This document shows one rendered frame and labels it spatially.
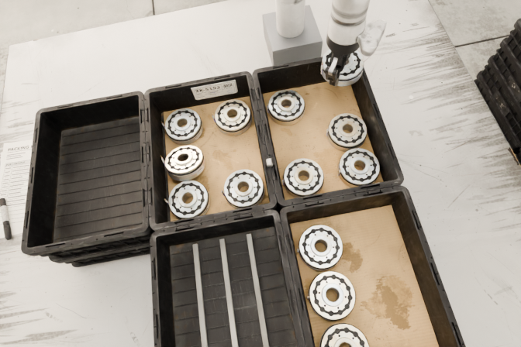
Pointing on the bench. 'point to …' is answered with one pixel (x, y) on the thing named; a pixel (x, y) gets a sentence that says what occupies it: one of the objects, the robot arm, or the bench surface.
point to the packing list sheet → (15, 182)
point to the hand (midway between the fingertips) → (337, 72)
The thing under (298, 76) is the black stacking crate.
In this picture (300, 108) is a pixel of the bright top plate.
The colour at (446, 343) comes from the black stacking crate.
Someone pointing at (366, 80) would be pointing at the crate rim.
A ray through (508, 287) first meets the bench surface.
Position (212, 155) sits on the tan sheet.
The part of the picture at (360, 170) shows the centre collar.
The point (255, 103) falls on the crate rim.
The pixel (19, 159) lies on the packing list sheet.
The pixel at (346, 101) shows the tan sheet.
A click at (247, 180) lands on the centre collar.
